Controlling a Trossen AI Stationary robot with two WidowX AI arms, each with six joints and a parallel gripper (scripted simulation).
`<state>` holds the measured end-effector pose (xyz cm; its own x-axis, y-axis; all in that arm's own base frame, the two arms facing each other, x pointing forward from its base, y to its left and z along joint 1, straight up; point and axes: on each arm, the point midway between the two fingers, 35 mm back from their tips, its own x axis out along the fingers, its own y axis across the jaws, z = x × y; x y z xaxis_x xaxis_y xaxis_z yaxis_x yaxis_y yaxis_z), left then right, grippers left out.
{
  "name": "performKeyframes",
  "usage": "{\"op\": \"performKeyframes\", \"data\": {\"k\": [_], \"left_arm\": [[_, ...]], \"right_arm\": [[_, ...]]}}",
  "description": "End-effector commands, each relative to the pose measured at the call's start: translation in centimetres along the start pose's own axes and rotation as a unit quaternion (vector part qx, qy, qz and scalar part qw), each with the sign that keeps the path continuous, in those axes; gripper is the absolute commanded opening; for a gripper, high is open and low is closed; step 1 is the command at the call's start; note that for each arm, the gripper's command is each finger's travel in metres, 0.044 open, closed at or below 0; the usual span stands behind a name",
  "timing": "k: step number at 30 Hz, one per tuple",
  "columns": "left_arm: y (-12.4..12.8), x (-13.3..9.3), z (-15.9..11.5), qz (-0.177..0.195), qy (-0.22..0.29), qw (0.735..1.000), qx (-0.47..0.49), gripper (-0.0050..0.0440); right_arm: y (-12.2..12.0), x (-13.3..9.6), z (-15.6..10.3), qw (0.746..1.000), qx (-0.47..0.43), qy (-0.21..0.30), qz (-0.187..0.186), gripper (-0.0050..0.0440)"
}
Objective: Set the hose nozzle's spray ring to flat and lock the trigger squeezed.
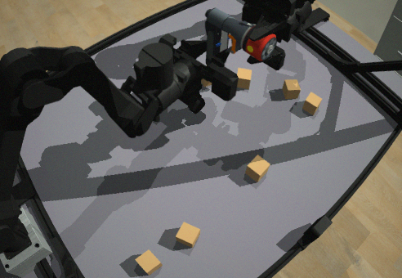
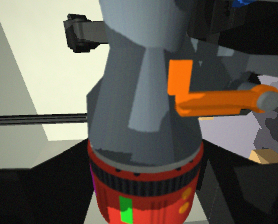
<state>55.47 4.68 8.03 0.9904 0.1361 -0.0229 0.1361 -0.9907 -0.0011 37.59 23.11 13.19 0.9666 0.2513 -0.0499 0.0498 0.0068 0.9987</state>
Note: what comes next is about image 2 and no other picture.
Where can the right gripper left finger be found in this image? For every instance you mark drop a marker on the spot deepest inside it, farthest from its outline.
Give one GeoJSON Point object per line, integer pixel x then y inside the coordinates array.
{"type": "Point", "coordinates": [57, 191]}

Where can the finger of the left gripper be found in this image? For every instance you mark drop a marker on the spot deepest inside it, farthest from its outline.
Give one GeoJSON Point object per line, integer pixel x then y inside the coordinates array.
{"type": "Point", "coordinates": [259, 37]}

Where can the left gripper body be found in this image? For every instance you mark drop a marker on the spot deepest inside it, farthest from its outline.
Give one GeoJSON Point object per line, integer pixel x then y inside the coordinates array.
{"type": "Point", "coordinates": [207, 18]}

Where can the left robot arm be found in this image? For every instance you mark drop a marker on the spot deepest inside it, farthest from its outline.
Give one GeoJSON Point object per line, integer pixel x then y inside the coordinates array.
{"type": "Point", "coordinates": [87, 32]}

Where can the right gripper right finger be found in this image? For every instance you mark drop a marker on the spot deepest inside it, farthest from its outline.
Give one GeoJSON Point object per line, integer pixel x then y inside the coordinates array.
{"type": "Point", "coordinates": [233, 189]}

